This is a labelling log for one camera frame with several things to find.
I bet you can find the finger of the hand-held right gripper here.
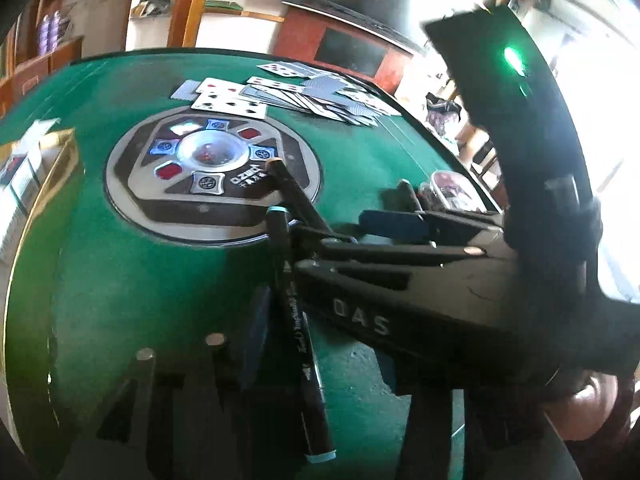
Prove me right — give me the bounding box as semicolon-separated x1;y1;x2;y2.
290;227;488;291
360;210;506;246

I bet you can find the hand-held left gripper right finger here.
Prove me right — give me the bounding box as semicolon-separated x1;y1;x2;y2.
395;385;581;480

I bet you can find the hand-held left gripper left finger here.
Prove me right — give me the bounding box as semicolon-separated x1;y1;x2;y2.
65;287;321;480

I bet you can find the black marker light-blue cap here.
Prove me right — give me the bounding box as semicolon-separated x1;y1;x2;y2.
264;204;337;465

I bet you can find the cartoon print pencil case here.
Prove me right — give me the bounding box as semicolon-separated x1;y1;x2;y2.
419;170;488;215

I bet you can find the black marker orange cap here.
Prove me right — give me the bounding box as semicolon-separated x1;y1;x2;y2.
265;157;335;236

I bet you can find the gold rimmed white tray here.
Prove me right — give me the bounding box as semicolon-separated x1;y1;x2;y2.
0;117;86;271

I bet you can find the plain white box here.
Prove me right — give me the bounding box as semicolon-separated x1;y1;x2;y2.
0;200;31;261

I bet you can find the blue white medicine box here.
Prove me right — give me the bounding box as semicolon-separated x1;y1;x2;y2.
0;152;45;206

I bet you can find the long white carton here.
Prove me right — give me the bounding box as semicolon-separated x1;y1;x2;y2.
15;118;62;158

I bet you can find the person's right hand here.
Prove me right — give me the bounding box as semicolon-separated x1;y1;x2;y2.
547;375;628;438

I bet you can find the wooden chair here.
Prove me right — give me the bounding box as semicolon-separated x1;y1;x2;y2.
455;120;508;201

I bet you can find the pile of clothes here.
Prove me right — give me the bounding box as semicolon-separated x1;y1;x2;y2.
425;91;463;136

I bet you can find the round dice control panel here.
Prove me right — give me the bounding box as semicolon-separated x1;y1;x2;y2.
104;106;323;247

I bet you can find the pile of playing cards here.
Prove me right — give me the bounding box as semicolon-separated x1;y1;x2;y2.
170;60;403;127

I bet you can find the red wooden television cabinet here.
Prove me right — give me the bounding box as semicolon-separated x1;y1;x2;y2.
272;7;416;96

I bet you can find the grey black pouch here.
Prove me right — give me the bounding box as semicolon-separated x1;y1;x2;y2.
131;0;172;17

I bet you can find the wooden low cabinet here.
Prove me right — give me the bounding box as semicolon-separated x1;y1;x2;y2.
0;35;83;116

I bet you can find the purple spray can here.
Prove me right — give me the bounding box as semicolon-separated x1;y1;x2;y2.
39;12;56;53
52;10;71;51

